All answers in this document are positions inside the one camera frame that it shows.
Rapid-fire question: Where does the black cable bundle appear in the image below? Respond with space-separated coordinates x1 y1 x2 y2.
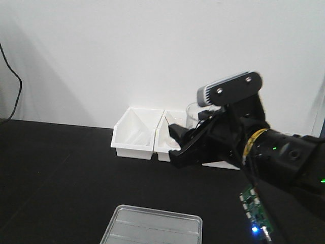
195 109 272 244

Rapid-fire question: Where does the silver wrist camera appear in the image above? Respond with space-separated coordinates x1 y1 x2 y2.
196 71 250 107

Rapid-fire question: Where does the white storage bin right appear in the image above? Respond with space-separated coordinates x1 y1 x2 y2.
154 110 186 162

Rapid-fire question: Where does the black wall cable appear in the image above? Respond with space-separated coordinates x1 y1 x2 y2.
0 42 23 127

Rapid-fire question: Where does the silver metal tray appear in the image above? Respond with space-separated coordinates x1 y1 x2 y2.
100 204 203 243

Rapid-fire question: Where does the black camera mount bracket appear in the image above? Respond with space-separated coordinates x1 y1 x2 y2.
211 71 265 120

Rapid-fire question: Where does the clear glass beaker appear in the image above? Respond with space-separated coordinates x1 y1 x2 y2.
185 102 218 129

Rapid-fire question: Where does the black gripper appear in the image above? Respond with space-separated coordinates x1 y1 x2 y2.
168 106 269 169

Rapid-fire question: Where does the white storage bin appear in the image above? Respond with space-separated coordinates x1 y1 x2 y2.
111 107 164 160
154 110 186 162

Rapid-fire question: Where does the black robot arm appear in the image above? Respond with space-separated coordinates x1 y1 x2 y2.
168 105 324 219

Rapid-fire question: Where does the green circuit board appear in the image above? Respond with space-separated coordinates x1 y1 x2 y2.
239 185 273 243

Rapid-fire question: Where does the white storage bin left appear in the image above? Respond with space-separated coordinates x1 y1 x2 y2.
111 107 164 160

